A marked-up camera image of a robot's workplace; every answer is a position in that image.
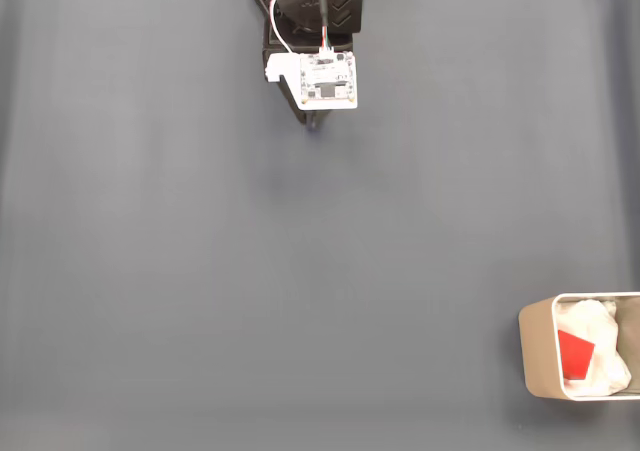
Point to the dark grey table mat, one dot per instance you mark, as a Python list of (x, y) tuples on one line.
[(200, 246)]

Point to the white crumpled cloth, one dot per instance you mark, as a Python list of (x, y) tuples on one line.
[(607, 341)]

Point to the beige box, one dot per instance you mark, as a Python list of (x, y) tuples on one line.
[(537, 351)]

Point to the red cube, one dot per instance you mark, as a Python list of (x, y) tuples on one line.
[(575, 356)]

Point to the white camera board with mount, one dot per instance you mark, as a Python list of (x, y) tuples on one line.
[(327, 81)]

